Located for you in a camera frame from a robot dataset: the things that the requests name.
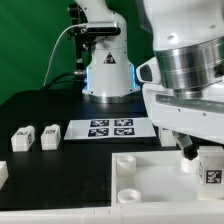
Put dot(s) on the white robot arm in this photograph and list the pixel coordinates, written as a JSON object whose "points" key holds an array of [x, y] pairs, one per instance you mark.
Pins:
{"points": [[183, 84]]}

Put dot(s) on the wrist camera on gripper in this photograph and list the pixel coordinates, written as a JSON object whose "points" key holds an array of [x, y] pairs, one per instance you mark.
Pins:
{"points": [[149, 73]]}

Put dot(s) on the white left obstacle block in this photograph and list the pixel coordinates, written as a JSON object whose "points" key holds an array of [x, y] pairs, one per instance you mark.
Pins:
{"points": [[3, 173]]}

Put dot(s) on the white marker sheet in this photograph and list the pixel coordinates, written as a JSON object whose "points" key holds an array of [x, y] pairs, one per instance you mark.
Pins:
{"points": [[109, 128]]}

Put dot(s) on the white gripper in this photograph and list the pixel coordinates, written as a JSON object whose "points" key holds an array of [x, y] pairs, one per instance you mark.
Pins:
{"points": [[202, 118]]}

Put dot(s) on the white front fence bar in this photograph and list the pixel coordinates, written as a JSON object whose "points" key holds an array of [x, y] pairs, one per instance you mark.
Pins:
{"points": [[204, 212]]}

